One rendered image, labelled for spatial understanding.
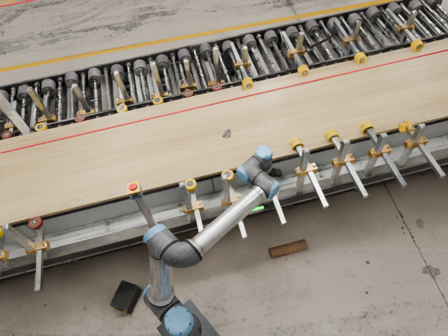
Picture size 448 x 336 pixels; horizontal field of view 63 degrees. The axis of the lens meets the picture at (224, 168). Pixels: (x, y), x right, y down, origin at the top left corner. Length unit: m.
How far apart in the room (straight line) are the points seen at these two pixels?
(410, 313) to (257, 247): 1.22
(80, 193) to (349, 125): 1.88
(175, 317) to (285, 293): 1.15
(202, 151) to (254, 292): 1.19
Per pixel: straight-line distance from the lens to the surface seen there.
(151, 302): 2.14
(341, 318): 3.04
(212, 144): 2.55
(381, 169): 2.80
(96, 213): 2.67
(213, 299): 3.01
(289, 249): 3.06
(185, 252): 1.61
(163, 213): 2.64
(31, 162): 2.90
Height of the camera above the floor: 2.91
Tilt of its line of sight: 56 degrees down
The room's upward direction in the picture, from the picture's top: 7 degrees counter-clockwise
